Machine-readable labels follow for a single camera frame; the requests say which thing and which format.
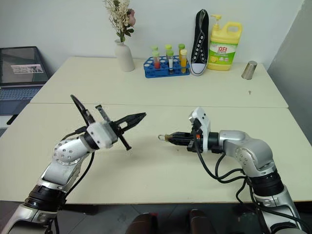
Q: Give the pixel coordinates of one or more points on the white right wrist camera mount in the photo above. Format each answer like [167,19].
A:
[203,122]

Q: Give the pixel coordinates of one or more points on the green-capped tube with red liquid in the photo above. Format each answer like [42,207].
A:
[156,61]

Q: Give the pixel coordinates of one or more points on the yellow dish soap bottle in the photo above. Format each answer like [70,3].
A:
[223,56]

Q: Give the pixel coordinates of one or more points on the brass padlock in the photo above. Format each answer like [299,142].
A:
[167,138]

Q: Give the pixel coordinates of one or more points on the yellow-capped tube with orange liquid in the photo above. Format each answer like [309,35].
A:
[183,61]

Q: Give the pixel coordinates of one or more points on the stainless steel cup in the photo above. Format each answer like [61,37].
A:
[249,70]

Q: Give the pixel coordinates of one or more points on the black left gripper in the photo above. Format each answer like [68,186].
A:
[121,138]

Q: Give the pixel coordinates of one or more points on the black canvas sneaker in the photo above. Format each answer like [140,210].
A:
[201,48]

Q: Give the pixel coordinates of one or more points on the grey laptop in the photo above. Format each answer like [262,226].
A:
[22,68]

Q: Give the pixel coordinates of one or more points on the dried flower bouquet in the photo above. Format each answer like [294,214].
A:
[118,17]

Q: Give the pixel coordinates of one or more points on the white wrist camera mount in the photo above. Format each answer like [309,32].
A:
[100,134]
[203,122]

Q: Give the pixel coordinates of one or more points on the pink artificial rose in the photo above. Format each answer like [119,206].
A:
[131,17]

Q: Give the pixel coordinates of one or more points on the blue test tube rack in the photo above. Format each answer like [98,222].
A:
[156,73]

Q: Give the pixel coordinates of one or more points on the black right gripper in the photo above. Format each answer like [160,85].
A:
[193,142]

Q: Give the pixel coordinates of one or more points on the green-capped tube with white label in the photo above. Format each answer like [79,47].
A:
[170,62]

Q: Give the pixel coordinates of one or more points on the dark rounded shape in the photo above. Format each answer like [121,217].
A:
[145,223]
[200,221]

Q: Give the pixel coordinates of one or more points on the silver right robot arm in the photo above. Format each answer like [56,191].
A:
[253,151]

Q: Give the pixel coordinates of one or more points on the white ceramic vase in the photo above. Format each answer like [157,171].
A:
[124,57]

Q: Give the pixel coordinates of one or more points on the green-capped test tube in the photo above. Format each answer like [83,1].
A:
[181,46]
[154,48]
[168,47]

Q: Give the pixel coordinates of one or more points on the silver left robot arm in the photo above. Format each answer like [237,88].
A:
[64,156]

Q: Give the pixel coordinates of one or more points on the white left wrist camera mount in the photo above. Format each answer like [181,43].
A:
[100,134]

